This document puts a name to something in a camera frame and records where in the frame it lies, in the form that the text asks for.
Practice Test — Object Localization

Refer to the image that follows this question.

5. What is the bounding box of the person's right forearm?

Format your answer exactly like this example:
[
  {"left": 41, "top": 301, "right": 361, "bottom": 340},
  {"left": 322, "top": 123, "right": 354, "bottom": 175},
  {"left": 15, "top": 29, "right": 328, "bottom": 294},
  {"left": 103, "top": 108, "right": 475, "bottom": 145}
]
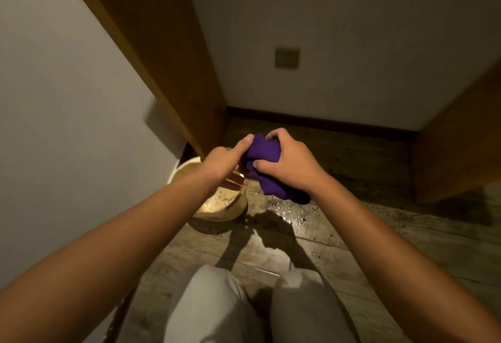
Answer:
[{"left": 308, "top": 174, "right": 501, "bottom": 343}]

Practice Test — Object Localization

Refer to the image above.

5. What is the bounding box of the person's left forearm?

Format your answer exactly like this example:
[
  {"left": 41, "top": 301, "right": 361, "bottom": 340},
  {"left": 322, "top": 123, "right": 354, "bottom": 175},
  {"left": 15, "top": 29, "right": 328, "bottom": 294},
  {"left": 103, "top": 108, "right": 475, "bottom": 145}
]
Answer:
[{"left": 0, "top": 168, "right": 220, "bottom": 343}]

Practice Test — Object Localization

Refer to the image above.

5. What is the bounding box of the person's left leg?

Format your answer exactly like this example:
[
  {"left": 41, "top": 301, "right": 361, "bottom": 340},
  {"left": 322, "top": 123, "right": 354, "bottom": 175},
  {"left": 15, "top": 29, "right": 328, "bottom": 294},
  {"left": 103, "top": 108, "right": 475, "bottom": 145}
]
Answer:
[{"left": 162, "top": 264, "right": 256, "bottom": 343}]

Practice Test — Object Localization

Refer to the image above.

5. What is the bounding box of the person's right hand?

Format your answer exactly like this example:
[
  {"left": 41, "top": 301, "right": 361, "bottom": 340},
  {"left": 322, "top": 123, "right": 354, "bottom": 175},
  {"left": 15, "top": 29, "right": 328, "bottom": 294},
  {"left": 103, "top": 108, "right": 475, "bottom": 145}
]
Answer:
[{"left": 252, "top": 128, "right": 329, "bottom": 195}]

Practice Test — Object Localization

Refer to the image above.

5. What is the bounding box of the square wall socket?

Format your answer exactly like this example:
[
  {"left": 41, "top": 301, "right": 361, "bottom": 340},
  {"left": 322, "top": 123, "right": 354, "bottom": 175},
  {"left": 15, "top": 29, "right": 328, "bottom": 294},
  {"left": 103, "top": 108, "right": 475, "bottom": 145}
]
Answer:
[{"left": 274, "top": 47, "right": 301, "bottom": 70}]

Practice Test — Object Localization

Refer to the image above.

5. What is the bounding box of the person's left hand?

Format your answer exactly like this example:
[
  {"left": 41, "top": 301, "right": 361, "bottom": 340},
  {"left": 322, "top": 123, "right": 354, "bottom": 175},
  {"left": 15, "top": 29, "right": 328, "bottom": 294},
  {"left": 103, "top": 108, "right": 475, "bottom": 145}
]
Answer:
[{"left": 200, "top": 134, "right": 255, "bottom": 191}]

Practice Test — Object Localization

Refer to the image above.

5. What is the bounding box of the person's right leg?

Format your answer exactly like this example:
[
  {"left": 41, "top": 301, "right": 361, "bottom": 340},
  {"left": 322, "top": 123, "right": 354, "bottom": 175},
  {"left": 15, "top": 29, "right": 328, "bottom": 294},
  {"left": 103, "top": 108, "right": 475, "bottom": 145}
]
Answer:
[{"left": 269, "top": 268, "right": 357, "bottom": 343}]

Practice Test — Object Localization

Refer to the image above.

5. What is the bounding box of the low brown wooden cabinet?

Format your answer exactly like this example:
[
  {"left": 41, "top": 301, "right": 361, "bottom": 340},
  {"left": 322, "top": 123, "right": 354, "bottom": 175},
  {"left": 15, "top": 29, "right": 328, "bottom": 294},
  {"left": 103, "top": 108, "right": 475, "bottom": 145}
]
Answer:
[{"left": 411, "top": 59, "right": 501, "bottom": 205}]

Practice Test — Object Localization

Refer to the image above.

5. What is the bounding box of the purple cloth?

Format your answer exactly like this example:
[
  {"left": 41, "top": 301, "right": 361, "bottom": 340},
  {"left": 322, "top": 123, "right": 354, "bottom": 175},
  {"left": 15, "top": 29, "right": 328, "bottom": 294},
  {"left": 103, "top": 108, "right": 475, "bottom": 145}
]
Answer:
[{"left": 244, "top": 133, "right": 312, "bottom": 205}]

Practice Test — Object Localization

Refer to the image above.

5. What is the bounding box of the dark wooden baseboard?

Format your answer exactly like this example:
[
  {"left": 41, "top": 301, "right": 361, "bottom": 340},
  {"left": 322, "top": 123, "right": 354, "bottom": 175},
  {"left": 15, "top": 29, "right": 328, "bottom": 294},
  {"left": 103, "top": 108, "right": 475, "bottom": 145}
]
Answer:
[{"left": 226, "top": 106, "right": 419, "bottom": 143}]

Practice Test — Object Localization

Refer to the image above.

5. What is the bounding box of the person's leg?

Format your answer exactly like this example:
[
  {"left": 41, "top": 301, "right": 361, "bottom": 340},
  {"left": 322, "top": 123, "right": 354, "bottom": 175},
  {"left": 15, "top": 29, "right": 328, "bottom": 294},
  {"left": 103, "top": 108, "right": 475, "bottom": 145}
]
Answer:
[
  {"left": 162, "top": 264, "right": 256, "bottom": 343},
  {"left": 269, "top": 268, "right": 357, "bottom": 343}
]

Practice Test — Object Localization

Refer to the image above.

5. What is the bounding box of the cream plastic bucket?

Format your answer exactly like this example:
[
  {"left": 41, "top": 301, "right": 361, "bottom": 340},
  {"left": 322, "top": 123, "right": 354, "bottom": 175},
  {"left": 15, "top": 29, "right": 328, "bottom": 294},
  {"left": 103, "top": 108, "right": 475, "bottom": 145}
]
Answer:
[{"left": 167, "top": 156, "right": 249, "bottom": 223}]

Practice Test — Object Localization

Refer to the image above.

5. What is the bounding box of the tall brown wooden cabinet panel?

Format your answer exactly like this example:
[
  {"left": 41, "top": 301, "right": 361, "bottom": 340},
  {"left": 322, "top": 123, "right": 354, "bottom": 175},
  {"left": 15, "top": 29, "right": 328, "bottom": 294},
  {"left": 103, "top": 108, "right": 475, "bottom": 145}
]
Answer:
[{"left": 55, "top": 0, "right": 229, "bottom": 158}]

